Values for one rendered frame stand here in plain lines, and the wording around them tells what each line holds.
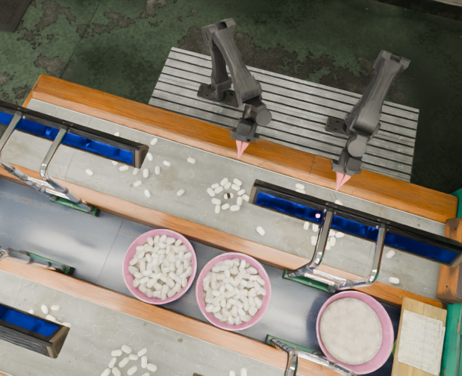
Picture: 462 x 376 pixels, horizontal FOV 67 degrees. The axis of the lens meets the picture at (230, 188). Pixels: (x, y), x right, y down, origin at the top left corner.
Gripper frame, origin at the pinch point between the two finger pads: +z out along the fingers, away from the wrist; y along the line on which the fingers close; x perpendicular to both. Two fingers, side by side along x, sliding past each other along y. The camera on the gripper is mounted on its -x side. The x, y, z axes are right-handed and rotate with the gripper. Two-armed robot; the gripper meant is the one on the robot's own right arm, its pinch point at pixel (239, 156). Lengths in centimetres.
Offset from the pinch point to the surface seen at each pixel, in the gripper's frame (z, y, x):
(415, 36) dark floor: -74, 86, 175
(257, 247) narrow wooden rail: 28.1, 16.7, -11.3
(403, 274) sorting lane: 24, 71, -4
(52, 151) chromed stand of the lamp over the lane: 4, -49, -38
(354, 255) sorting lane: 23, 52, -4
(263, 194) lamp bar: -0.2, 12.7, -30.6
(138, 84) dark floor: 4, -90, 108
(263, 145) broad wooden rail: -2.9, 7.2, 14.7
